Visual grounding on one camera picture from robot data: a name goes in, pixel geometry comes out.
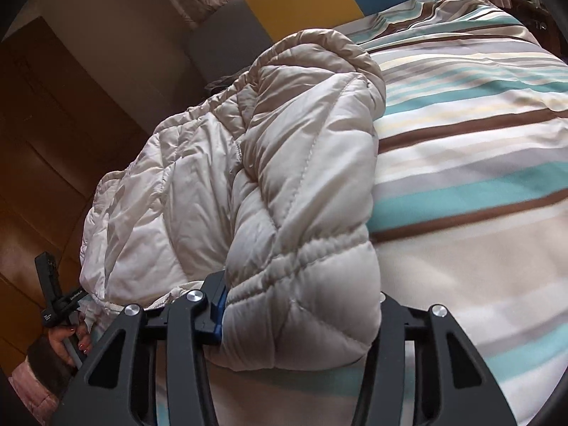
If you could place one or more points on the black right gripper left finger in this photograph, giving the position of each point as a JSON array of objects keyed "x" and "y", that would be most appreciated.
[{"x": 148, "y": 357}]

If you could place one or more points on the orange wooden wardrobe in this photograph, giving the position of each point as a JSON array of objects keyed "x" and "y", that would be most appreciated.
[{"x": 60, "y": 134}]

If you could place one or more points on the beige puffer jacket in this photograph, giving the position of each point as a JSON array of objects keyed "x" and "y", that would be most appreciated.
[{"x": 269, "y": 182}]

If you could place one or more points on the grey yellow blue headboard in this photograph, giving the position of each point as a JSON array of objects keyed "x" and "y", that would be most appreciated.
[{"x": 239, "y": 31}]

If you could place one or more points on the cluttered wooden side table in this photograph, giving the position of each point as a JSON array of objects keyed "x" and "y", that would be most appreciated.
[{"x": 536, "y": 17}]

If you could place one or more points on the striped bed cover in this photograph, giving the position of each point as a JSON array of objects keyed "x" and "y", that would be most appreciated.
[{"x": 469, "y": 207}]

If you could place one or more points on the left hand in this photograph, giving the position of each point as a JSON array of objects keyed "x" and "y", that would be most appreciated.
[{"x": 59, "y": 338}]

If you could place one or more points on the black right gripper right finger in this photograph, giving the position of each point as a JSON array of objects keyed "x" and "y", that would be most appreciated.
[{"x": 453, "y": 385}]

